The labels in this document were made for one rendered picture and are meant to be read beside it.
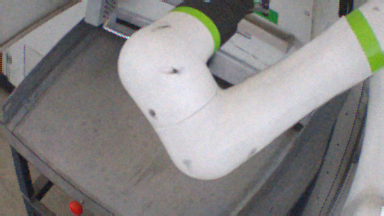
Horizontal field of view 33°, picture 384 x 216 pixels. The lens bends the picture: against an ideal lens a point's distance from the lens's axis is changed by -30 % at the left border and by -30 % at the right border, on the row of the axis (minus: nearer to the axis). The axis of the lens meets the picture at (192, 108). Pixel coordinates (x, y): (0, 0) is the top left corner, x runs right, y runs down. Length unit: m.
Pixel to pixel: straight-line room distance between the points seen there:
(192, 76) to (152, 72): 0.05
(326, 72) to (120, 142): 0.57
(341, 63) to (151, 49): 0.28
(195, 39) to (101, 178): 0.45
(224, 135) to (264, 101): 0.07
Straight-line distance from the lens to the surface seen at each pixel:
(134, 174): 1.53
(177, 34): 1.14
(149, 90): 1.13
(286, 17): 1.50
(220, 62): 1.66
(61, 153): 1.55
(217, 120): 1.15
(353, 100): 1.89
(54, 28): 2.40
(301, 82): 1.15
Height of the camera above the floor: 2.03
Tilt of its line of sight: 46 degrees down
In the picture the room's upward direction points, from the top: 7 degrees clockwise
